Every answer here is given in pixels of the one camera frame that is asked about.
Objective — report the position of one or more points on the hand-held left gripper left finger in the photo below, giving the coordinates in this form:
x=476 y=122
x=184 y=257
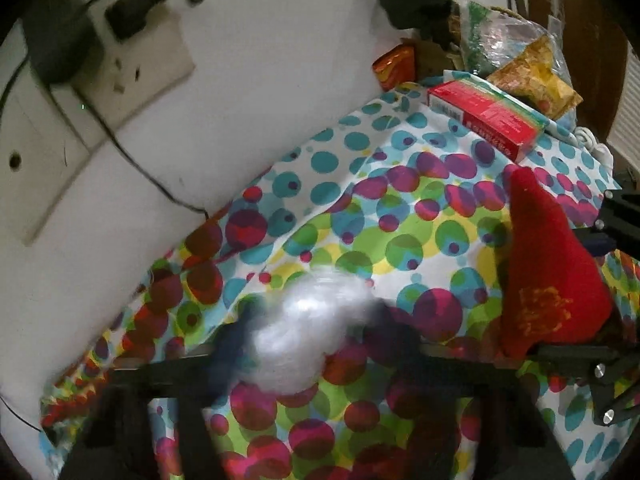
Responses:
x=230 y=355

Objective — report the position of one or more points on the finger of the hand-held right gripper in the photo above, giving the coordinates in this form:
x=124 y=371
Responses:
x=610 y=365
x=622 y=220

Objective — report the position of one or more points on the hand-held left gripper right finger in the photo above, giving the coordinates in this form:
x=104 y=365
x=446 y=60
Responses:
x=405 y=347

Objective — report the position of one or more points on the red sock gold embroidery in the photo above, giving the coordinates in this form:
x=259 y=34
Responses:
x=545 y=260

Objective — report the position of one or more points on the polka dot bed sheet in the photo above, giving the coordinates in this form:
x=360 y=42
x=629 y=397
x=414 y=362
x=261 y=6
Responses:
x=390 y=220

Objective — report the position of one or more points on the yellow snack packet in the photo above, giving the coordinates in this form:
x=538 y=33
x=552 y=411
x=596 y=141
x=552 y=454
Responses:
x=535 y=80

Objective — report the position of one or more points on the long red and green box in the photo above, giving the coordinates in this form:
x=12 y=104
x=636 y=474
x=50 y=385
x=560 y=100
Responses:
x=480 y=110

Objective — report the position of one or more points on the brown wooden cabinet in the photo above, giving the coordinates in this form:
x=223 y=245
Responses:
x=590 y=35

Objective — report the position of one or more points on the clear plastic bag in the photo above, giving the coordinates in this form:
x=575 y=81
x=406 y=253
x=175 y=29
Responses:
x=520 y=25

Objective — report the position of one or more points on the green snack packet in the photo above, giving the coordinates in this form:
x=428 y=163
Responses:
x=475 y=35

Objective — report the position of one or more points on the orange snack packet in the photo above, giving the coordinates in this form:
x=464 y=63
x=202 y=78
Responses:
x=395 y=67

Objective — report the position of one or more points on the black charger adapter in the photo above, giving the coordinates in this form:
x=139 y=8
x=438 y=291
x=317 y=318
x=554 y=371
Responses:
x=55 y=30

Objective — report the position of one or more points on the beige wall plate with hole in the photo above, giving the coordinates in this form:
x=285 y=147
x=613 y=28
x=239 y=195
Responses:
x=40 y=180

